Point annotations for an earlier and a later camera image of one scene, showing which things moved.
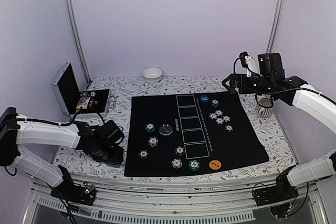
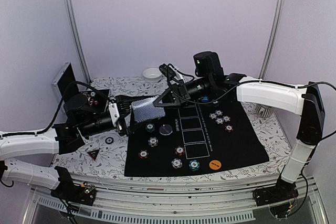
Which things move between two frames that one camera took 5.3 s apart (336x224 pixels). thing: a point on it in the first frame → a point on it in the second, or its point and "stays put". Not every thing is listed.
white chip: [153, 141] stays put
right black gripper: [234, 77] → [179, 93]
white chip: [177, 163] stays put
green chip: [149, 127] stays put
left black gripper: [117, 158] → [119, 119]
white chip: [212, 116] stays put
